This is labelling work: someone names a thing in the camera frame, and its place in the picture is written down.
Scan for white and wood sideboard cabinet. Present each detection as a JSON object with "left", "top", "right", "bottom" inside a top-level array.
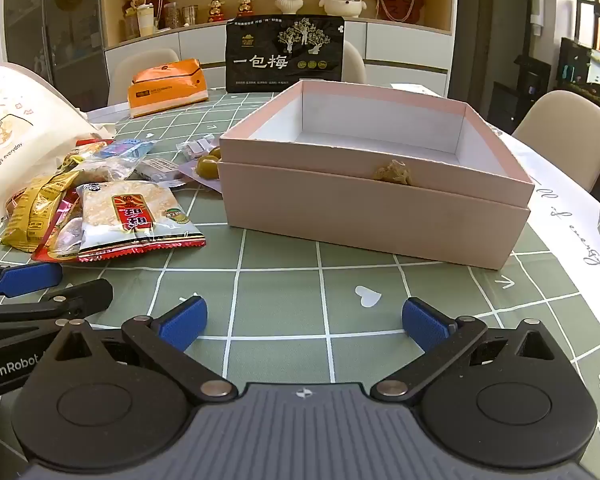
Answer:
[{"left": 102, "top": 0, "right": 456, "bottom": 98}]

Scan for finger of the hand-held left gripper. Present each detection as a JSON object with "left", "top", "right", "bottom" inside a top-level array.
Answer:
[
  {"left": 0, "top": 261, "right": 63, "bottom": 306},
  {"left": 0, "top": 279, "right": 114, "bottom": 326}
]

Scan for pink gift box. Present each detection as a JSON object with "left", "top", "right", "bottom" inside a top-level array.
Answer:
[{"left": 217, "top": 79, "right": 536, "bottom": 272}]

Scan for white tumbler cup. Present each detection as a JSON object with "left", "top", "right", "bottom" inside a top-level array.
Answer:
[{"left": 137, "top": 2, "right": 156, "bottom": 37}]

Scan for green grid tablecloth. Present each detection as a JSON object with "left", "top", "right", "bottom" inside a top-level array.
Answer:
[{"left": 0, "top": 82, "right": 600, "bottom": 480}]

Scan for cake in clear wrapper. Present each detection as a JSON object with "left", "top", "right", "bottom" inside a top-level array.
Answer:
[{"left": 80, "top": 139, "right": 156, "bottom": 183}]

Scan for black display shelf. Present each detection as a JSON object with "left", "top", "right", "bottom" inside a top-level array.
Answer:
[{"left": 560, "top": 0, "right": 600, "bottom": 96}]

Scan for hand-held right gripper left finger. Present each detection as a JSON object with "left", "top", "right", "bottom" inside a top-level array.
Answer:
[{"left": 40, "top": 296, "right": 238, "bottom": 403}]

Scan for black patterned box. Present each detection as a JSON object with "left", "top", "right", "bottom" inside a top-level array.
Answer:
[{"left": 225, "top": 14, "right": 346, "bottom": 95}]

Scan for pink foil snack packet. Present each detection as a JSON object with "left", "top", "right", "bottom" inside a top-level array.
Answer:
[{"left": 31, "top": 187, "right": 86, "bottom": 262}]

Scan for beige chair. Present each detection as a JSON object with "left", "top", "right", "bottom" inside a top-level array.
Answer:
[
  {"left": 107, "top": 49, "right": 181, "bottom": 107},
  {"left": 342, "top": 40, "right": 367, "bottom": 85},
  {"left": 511, "top": 90, "right": 600, "bottom": 193}
]

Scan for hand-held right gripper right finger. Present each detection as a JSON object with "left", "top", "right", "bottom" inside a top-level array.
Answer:
[{"left": 370, "top": 297, "right": 578, "bottom": 403}]

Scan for glass door cabinet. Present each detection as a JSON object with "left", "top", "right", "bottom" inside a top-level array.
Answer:
[{"left": 2, "top": 0, "right": 111, "bottom": 111}]

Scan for yellow snack packet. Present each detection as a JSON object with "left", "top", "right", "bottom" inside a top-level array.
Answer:
[{"left": 0, "top": 170, "right": 88, "bottom": 253}]

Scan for small clear candy wrapper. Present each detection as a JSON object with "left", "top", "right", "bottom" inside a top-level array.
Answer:
[{"left": 176, "top": 135, "right": 216, "bottom": 158}]

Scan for white red-label snack packet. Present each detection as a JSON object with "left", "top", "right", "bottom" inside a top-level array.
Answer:
[{"left": 76, "top": 180, "right": 207, "bottom": 264}]

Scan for black box cabinet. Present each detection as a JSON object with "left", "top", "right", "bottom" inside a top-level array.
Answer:
[{"left": 490, "top": 55, "right": 551, "bottom": 133}]

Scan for orange box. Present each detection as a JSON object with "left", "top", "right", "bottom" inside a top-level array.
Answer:
[{"left": 127, "top": 58, "right": 210, "bottom": 119}]

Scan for green plum candy pack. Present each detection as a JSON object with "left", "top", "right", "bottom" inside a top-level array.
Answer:
[{"left": 180, "top": 146, "right": 226, "bottom": 193}]

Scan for small clear dark-print packet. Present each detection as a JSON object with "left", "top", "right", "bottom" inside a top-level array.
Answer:
[{"left": 140, "top": 157, "right": 188, "bottom": 187}]

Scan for glass jars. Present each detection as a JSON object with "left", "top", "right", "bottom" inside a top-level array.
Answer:
[{"left": 165, "top": 4, "right": 199, "bottom": 28}]

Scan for cream printed cloth bag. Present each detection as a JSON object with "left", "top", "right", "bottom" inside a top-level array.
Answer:
[{"left": 0, "top": 62, "right": 116, "bottom": 246}]

